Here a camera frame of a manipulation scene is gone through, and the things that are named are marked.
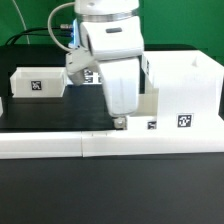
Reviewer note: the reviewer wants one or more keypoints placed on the white L-shaped fence bar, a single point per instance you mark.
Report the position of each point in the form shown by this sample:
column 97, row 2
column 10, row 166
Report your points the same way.
column 204, row 137

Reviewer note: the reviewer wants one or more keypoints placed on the white rear drawer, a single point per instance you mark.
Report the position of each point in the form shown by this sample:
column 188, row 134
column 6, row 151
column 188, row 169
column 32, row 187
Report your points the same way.
column 38, row 82

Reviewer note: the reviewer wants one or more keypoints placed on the white drawer cabinet box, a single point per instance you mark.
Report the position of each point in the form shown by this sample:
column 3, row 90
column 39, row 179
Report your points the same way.
column 189, row 85

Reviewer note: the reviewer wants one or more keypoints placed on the white marker sheet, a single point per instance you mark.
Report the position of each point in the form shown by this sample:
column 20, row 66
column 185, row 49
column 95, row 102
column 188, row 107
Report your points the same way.
column 84, row 77

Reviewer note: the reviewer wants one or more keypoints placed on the white drawer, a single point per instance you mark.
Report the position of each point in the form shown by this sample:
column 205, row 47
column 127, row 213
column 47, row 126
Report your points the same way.
column 145, row 118
column 38, row 82

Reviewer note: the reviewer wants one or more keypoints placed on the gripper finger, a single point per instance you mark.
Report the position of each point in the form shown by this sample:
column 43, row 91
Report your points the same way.
column 120, row 123

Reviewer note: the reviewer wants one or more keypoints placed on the white front drawer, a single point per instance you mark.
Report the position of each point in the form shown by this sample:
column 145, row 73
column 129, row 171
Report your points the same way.
column 145, row 118

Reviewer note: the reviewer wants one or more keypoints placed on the white front fence bar left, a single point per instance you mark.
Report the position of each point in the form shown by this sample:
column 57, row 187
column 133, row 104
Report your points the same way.
column 40, row 145

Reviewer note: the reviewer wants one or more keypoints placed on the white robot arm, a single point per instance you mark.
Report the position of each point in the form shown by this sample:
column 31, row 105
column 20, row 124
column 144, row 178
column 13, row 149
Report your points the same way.
column 108, row 41

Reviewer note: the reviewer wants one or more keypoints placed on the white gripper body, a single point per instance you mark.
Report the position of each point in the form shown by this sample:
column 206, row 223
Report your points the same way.
column 120, row 81

